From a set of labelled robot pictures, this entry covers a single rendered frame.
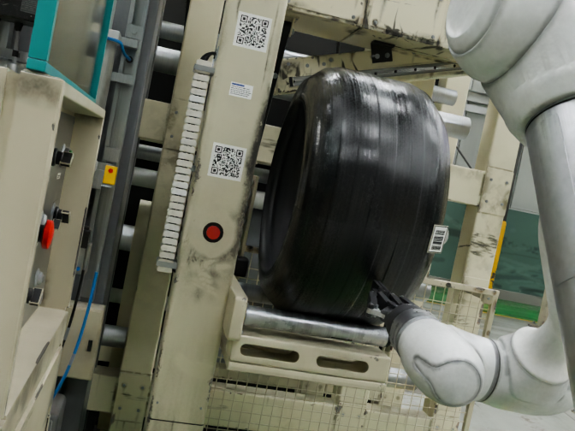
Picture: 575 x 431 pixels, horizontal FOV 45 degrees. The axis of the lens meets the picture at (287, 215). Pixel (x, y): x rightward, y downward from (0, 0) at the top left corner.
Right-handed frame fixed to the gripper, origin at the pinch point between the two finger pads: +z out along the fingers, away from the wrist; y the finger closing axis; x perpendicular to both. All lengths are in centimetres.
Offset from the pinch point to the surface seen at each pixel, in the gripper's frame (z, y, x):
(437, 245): 3.8, -11.2, -10.9
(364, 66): 68, -4, -46
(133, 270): 93, 49, 33
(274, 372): 8.5, 15.5, 24.0
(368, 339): 12.0, -4.7, 14.7
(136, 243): 94, 50, 24
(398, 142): 7.3, 1.4, -29.8
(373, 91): 16.9, 6.2, -38.7
